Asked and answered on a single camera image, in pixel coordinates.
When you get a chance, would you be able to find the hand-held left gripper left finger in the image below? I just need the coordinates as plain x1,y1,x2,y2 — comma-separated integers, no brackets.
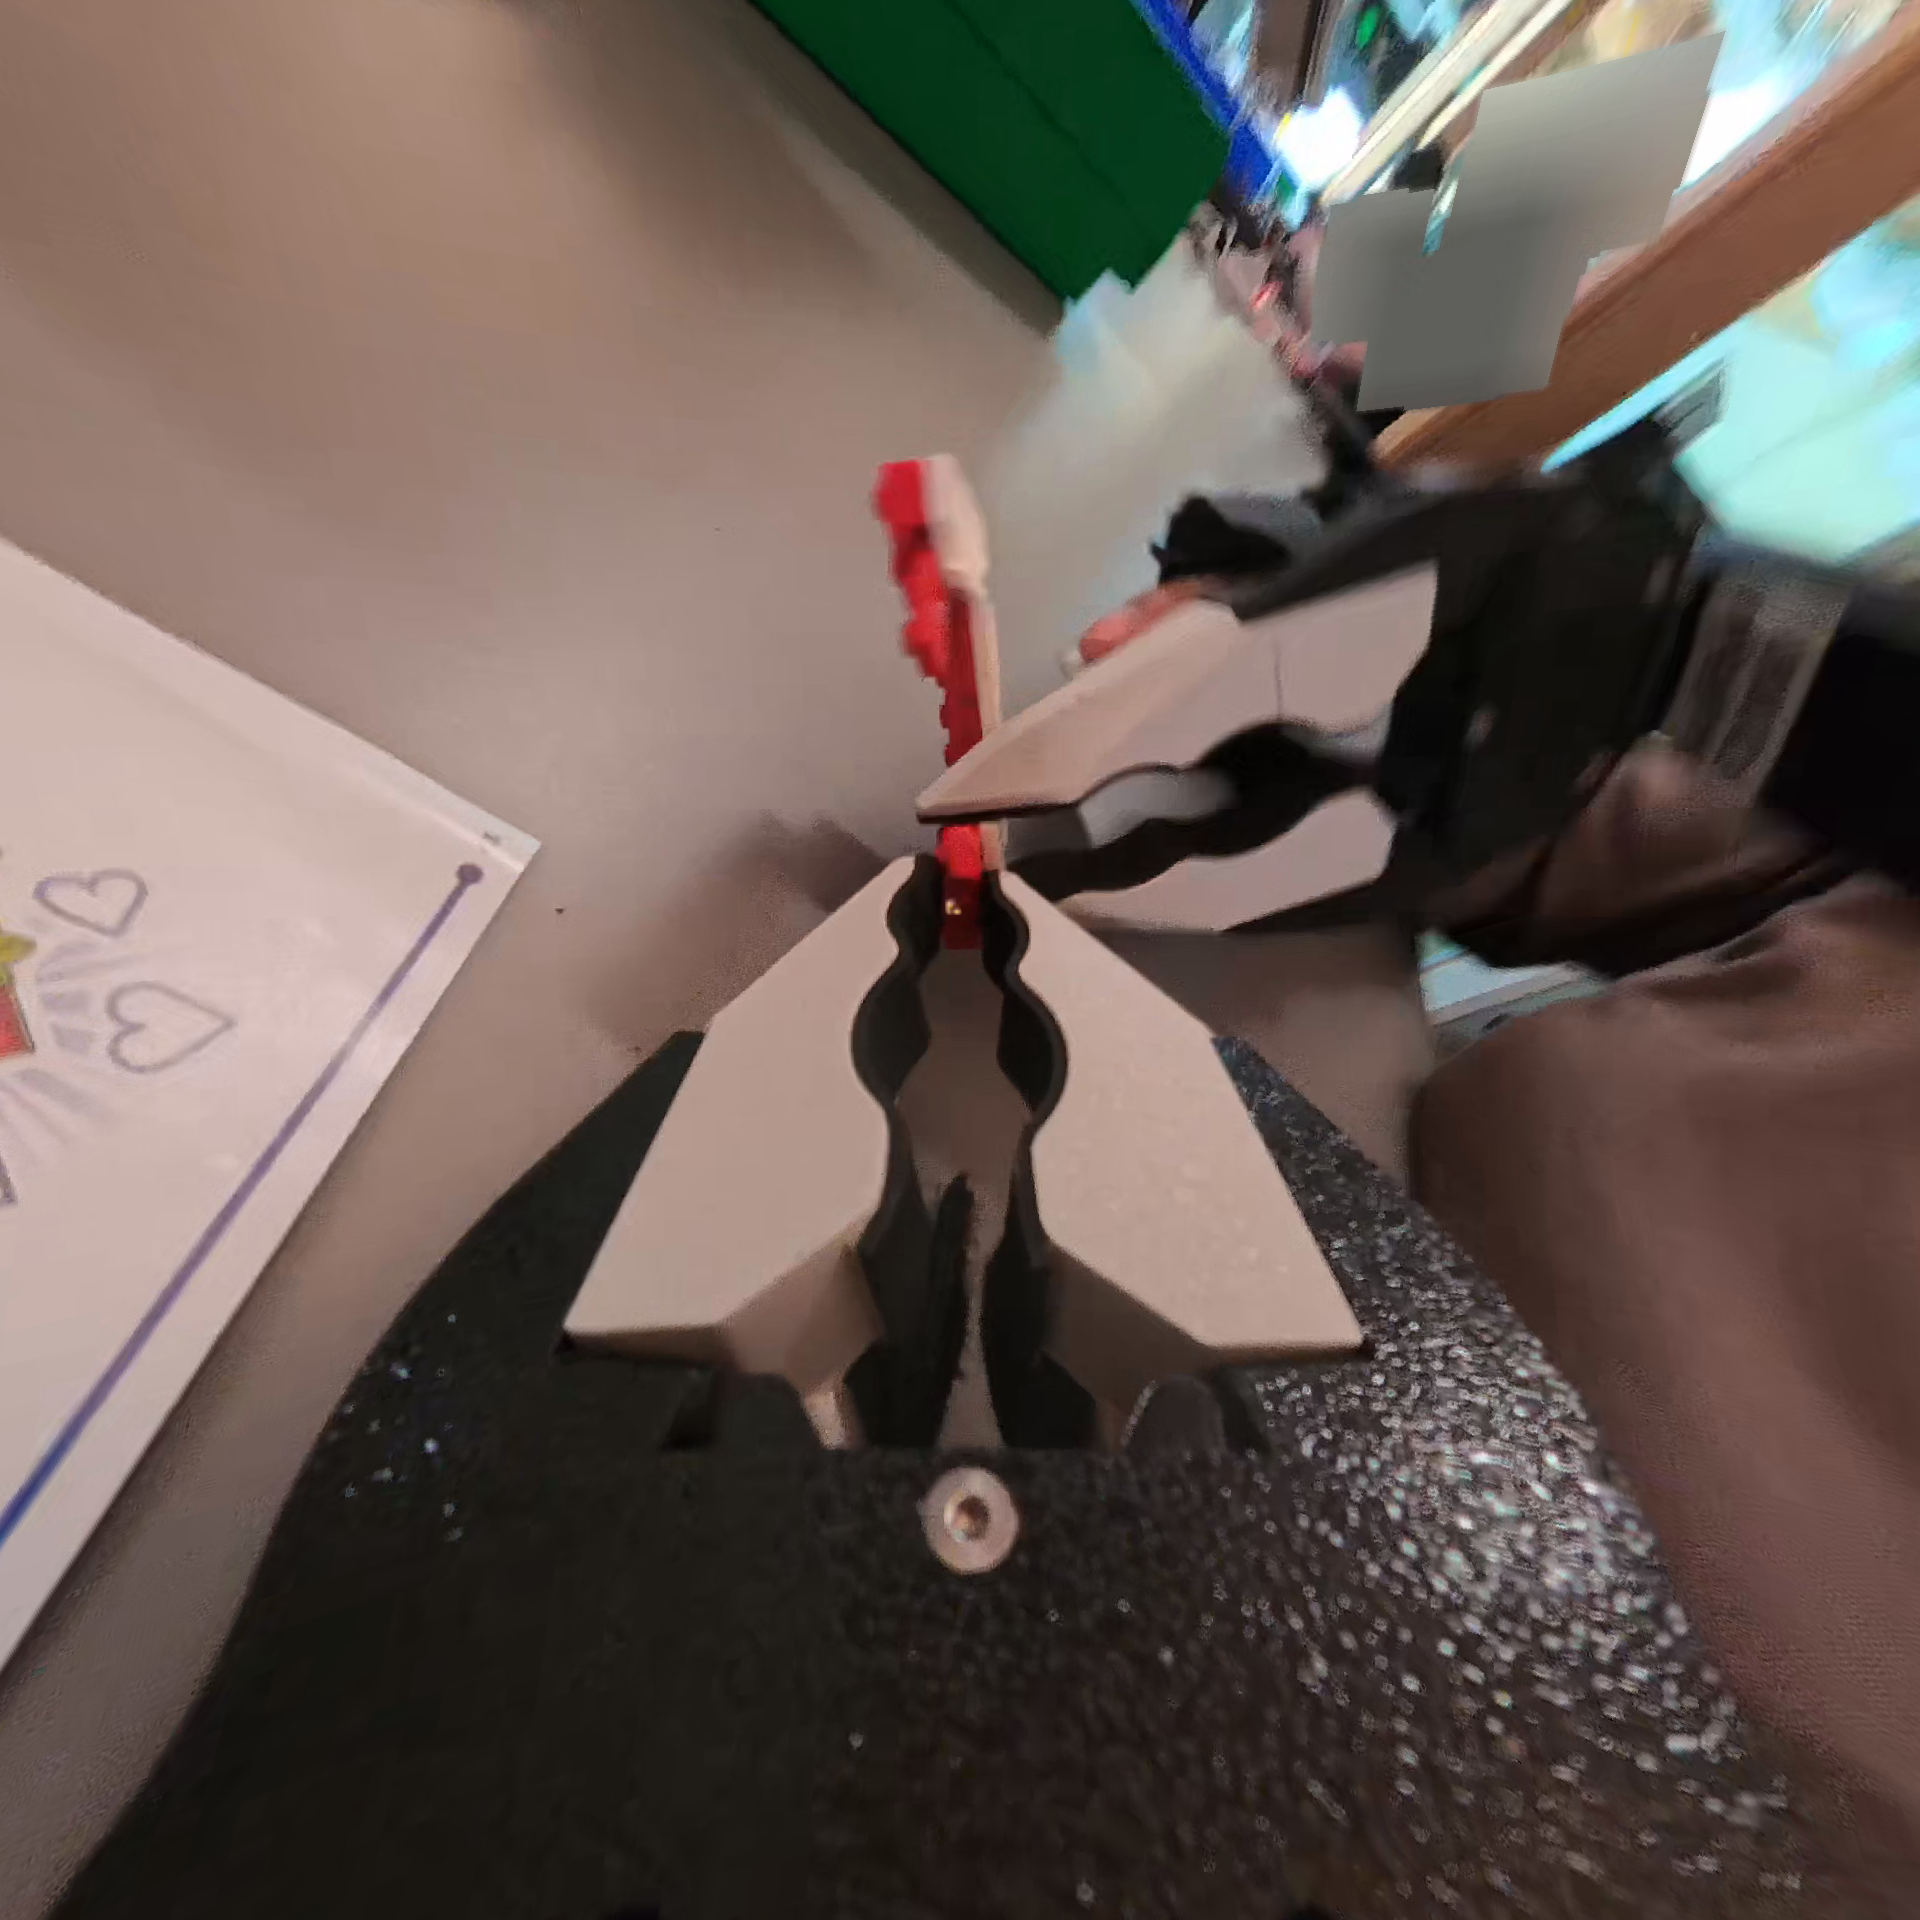
566,853,962,1453

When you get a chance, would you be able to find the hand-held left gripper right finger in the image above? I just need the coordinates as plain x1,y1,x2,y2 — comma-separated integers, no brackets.
981,866,1366,1453

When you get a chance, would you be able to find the white lego instruction booklet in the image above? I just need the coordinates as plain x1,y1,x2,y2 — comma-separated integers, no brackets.
0,536,542,1671

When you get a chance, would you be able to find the person's right hand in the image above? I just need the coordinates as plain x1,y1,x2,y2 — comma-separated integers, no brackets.
1061,588,1212,672

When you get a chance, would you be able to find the wooden beam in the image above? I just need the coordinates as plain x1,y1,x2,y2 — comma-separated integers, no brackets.
1368,12,1920,471

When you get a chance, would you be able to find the red and white lego assembly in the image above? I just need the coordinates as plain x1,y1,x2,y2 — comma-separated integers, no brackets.
874,457,1004,957

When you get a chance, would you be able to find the green plastic bin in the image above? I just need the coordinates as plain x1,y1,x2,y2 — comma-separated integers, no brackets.
745,0,1236,303

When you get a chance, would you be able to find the blue plastic bin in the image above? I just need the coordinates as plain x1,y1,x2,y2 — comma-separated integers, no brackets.
1136,0,1279,204

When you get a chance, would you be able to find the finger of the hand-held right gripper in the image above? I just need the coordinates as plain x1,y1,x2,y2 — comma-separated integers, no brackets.
912,570,1441,829
991,764,1406,936

